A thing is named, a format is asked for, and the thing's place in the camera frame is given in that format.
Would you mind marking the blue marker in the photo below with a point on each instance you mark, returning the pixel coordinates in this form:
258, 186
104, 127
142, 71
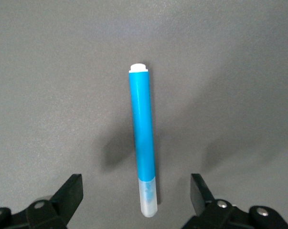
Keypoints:
142, 124

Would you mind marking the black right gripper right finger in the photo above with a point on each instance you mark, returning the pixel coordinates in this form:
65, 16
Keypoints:
205, 210

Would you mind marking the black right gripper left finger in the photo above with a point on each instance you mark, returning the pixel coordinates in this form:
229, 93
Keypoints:
62, 202

